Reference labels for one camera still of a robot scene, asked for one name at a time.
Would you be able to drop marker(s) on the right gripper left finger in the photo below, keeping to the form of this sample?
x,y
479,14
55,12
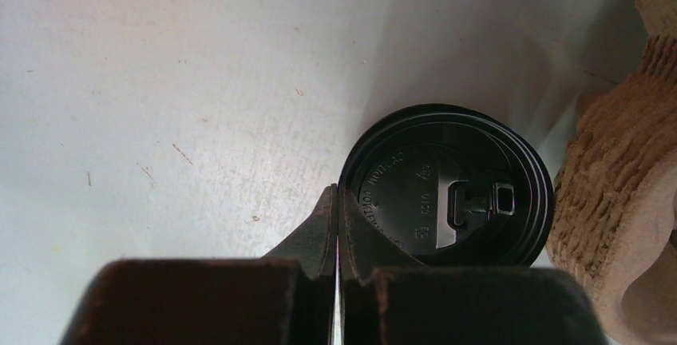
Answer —
x,y
284,297

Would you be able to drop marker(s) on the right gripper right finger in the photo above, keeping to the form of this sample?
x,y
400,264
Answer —
x,y
388,297

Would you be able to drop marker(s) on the brown pulp cup carrier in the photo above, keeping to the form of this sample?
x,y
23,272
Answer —
x,y
614,228

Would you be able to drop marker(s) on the stack of black lids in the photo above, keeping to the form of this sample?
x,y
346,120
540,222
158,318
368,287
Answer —
x,y
452,186

